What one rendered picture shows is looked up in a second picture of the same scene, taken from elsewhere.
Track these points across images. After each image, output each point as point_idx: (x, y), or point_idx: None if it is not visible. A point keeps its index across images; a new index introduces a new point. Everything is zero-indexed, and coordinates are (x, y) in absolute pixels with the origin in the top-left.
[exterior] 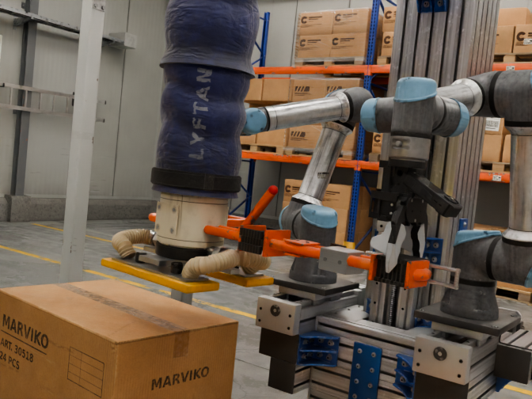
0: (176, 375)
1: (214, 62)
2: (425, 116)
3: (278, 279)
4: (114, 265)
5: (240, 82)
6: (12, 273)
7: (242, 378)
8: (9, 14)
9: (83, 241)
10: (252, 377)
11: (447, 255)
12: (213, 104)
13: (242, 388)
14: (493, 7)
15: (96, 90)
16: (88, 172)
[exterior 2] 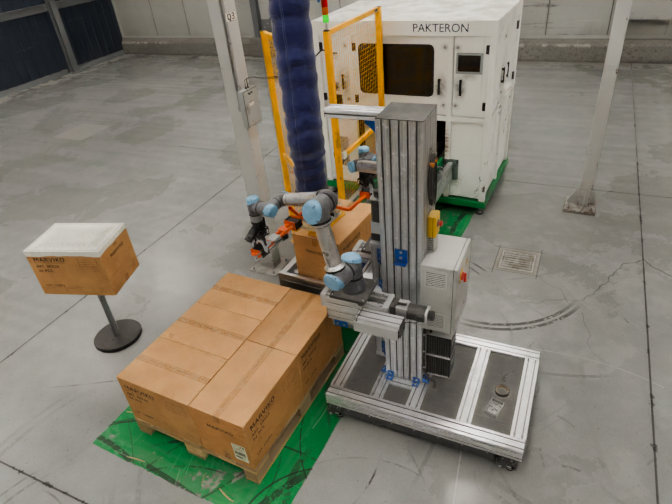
0: (314, 251)
1: (290, 156)
2: (248, 210)
3: (370, 236)
4: None
5: (300, 163)
6: (660, 141)
7: (608, 292)
8: None
9: (599, 148)
10: (616, 295)
11: (384, 262)
12: (295, 169)
13: (589, 296)
14: (410, 135)
15: (625, 28)
16: (608, 97)
